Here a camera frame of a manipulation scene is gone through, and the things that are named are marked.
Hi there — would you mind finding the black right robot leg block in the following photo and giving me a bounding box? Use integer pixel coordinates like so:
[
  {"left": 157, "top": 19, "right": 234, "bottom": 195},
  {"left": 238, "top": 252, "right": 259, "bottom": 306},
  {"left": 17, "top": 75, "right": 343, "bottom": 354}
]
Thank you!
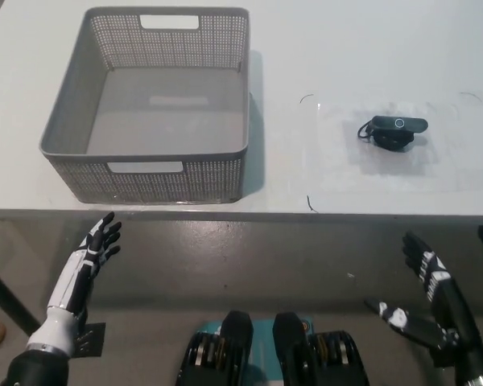
[{"left": 273, "top": 311, "right": 372, "bottom": 386}]

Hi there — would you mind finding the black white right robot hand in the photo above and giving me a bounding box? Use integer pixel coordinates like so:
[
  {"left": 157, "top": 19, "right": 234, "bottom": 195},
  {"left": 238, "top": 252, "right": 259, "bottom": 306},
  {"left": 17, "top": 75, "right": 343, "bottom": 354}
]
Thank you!
[{"left": 365, "top": 232, "right": 483, "bottom": 357}]

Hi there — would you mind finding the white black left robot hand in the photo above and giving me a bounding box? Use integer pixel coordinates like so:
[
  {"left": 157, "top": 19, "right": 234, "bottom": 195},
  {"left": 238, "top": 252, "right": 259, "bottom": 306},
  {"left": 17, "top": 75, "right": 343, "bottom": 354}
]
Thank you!
[{"left": 47, "top": 212, "right": 122, "bottom": 319}]

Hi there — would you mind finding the grey perforated plastic basket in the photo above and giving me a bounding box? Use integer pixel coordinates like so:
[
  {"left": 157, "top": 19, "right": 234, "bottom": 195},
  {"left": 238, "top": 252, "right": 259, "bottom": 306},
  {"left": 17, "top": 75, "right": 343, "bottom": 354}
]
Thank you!
[{"left": 39, "top": 6, "right": 251, "bottom": 205}]

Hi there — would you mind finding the black left robot leg block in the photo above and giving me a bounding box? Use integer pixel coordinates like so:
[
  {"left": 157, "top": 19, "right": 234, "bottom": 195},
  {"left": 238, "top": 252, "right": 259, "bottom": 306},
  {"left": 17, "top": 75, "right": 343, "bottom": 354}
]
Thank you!
[{"left": 179, "top": 309, "right": 254, "bottom": 386}]

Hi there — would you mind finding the black slanted table leg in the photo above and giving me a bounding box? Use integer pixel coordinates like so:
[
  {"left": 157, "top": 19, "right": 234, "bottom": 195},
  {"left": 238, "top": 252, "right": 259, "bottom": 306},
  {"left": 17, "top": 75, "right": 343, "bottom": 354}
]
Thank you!
[{"left": 0, "top": 260, "right": 42, "bottom": 335}]

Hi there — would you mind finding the black webcam with cable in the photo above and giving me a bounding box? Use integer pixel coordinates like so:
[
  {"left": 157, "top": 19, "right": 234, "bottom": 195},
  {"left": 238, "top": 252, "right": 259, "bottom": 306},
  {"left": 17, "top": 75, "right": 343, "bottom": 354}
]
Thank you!
[{"left": 357, "top": 115, "right": 430, "bottom": 153}]

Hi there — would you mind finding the black robot leg block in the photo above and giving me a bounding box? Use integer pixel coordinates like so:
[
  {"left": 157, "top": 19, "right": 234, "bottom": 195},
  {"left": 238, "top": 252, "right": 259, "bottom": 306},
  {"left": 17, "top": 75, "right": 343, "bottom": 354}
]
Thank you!
[
  {"left": 179, "top": 309, "right": 254, "bottom": 386},
  {"left": 273, "top": 311, "right": 372, "bottom": 386}
]

